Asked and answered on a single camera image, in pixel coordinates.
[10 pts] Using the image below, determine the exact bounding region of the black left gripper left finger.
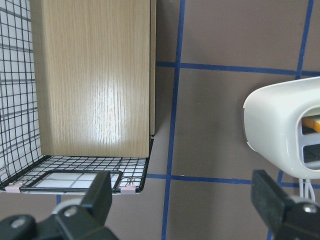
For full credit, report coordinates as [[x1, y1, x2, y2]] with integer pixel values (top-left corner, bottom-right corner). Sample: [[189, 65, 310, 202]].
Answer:
[[53, 171, 112, 231]]

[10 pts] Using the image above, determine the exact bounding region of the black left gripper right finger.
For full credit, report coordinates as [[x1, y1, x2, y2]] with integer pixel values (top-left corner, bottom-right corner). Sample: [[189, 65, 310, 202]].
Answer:
[[251, 170, 320, 235]]

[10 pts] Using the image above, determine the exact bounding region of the bread slice in toaster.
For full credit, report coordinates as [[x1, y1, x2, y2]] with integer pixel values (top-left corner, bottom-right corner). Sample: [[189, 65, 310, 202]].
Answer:
[[301, 117, 320, 133]]

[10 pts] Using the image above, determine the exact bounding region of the white toaster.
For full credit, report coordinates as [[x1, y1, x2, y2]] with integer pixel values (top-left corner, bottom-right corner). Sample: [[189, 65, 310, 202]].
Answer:
[[243, 77, 320, 180]]

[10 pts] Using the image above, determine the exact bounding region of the pink binder clip right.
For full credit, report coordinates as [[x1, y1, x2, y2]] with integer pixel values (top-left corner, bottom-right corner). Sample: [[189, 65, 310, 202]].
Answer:
[[120, 178, 137, 195]]

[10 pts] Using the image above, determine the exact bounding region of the pink binder clip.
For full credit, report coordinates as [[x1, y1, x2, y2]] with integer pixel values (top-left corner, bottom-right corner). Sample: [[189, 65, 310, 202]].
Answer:
[[120, 178, 137, 195], [5, 182, 23, 193]]

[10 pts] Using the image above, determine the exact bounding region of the pink binder clip left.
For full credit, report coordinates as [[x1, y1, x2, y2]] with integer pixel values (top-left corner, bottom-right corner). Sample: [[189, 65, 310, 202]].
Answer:
[[5, 182, 23, 193]]

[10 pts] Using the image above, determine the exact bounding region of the wooden shelf box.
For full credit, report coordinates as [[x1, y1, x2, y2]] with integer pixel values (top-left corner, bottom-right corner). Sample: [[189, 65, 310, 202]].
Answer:
[[30, 0, 156, 158]]

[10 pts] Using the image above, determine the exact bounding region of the white toaster power cable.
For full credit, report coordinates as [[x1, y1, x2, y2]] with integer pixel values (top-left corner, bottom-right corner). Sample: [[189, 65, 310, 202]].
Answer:
[[298, 177, 316, 200]]

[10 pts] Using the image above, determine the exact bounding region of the black wire mesh basket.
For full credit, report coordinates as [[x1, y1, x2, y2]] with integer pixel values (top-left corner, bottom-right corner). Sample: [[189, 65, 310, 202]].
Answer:
[[0, 0, 149, 195]]

